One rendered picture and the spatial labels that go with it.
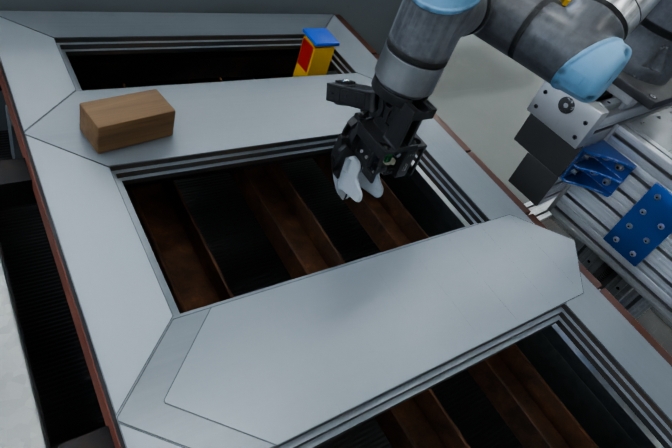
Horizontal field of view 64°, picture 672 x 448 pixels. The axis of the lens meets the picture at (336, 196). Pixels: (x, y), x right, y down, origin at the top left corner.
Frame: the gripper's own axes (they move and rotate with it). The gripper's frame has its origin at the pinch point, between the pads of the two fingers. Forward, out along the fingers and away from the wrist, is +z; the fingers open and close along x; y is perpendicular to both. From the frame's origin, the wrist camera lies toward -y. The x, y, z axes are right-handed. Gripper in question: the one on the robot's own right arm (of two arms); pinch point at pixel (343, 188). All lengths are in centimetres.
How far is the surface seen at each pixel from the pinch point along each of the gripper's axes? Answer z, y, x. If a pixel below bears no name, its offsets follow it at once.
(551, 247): 5.7, 17.8, 35.5
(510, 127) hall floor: 90, -91, 206
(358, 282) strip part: 5.8, 12.3, -3.1
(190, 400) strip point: 5.8, 19.1, -29.8
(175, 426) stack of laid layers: 5.9, 21.0, -32.1
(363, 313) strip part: 5.8, 16.9, -5.2
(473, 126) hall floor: 90, -96, 180
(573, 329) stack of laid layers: 7.4, 30.8, 27.3
